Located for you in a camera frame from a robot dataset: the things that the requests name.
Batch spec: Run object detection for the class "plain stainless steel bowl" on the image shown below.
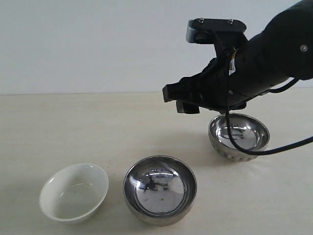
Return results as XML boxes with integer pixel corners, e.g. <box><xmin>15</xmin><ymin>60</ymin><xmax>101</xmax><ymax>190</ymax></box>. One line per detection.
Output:
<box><xmin>123</xmin><ymin>155</ymin><xmax>198</xmax><ymax>227</ymax></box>

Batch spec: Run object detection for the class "black camera cable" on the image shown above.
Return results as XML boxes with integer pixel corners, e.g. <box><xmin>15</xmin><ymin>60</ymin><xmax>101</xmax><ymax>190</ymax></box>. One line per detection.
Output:
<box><xmin>211</xmin><ymin>30</ymin><xmax>313</xmax><ymax>156</ymax></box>

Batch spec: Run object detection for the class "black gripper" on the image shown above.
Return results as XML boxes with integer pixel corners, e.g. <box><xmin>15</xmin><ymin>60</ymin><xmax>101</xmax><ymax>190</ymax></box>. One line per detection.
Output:
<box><xmin>162</xmin><ymin>57</ymin><xmax>247</xmax><ymax>115</ymax></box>

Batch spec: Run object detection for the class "dimpled stainless steel bowl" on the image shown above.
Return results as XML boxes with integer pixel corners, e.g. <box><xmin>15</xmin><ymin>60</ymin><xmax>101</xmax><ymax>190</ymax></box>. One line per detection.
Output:
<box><xmin>208</xmin><ymin>113</ymin><xmax>270</xmax><ymax>162</ymax></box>

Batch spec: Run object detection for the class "white ceramic bowl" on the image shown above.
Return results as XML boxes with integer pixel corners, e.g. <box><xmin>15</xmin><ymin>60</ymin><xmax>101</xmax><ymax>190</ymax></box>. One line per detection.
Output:
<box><xmin>39</xmin><ymin>163</ymin><xmax>109</xmax><ymax>224</ymax></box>

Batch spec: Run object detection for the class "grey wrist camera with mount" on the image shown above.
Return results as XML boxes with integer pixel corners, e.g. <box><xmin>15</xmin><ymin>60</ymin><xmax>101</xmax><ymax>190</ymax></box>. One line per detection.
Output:
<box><xmin>186</xmin><ymin>18</ymin><xmax>248</xmax><ymax>56</ymax></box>

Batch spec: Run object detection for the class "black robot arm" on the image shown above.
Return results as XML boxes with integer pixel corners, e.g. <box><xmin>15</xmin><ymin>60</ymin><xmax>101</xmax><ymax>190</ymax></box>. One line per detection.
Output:
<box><xmin>162</xmin><ymin>0</ymin><xmax>313</xmax><ymax>114</ymax></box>

